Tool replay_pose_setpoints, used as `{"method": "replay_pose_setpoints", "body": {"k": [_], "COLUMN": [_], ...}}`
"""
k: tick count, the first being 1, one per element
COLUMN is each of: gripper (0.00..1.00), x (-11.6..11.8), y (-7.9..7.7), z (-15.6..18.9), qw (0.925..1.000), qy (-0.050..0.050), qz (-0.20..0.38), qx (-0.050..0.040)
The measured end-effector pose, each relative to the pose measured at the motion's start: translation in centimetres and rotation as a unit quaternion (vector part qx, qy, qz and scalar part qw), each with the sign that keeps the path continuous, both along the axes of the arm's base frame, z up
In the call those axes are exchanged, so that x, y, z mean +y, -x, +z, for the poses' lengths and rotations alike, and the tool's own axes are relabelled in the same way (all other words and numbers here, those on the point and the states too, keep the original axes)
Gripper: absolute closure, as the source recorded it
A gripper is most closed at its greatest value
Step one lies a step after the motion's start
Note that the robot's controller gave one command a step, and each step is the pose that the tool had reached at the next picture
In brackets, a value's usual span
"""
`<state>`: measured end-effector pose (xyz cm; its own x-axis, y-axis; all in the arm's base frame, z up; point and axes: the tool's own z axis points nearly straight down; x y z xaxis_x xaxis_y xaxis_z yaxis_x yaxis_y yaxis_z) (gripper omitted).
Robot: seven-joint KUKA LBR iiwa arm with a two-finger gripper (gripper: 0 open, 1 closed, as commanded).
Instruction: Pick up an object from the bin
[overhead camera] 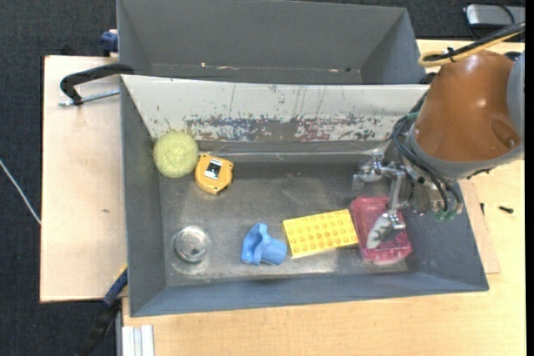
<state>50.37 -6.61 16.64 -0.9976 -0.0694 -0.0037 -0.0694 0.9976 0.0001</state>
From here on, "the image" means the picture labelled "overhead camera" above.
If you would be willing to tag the grey metal bin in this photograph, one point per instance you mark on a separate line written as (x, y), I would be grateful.
(258, 196)

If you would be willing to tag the blue plastic toy piece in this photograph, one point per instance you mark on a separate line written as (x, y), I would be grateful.
(263, 247)

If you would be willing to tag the green fuzzy ball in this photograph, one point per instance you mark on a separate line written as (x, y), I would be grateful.
(175, 154)

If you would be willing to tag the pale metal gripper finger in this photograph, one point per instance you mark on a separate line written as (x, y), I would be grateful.
(367, 175)
(381, 227)

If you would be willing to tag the pale wood flat board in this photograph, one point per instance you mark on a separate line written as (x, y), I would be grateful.
(83, 187)

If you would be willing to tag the yellow tape measure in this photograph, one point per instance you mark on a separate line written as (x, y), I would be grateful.
(213, 175)

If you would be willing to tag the yellow studded flat plate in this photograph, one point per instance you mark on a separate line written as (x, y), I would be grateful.
(320, 233)

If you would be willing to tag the small black screw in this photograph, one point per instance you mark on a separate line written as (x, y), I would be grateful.
(505, 209)

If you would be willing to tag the pink clear plastic box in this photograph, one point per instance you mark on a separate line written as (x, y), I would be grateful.
(392, 250)

